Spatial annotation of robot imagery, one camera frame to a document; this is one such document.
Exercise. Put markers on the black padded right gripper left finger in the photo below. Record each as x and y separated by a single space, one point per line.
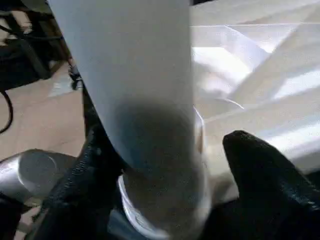
82 200

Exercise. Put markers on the white plastic table leg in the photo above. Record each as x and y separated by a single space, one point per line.
137 75

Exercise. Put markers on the white plastic table top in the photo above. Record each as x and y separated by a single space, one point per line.
262 75

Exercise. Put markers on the black equipment stand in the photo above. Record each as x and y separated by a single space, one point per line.
15 67

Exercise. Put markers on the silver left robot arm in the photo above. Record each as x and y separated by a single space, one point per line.
37 170

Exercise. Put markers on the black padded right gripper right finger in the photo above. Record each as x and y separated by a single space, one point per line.
270 195

